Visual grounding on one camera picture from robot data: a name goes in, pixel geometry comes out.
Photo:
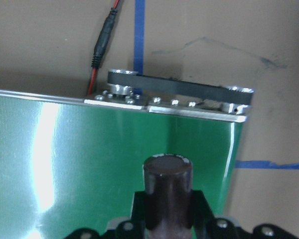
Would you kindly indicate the dark brown capacitor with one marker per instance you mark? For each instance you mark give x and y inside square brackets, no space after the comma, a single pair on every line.
[168,189]

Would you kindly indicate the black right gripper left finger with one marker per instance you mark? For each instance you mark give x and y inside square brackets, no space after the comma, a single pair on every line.
[130,228]

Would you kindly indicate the green conveyor belt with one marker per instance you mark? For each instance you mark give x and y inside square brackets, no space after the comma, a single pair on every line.
[68,163]

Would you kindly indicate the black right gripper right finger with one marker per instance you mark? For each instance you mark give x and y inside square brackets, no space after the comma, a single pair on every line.
[208,226]

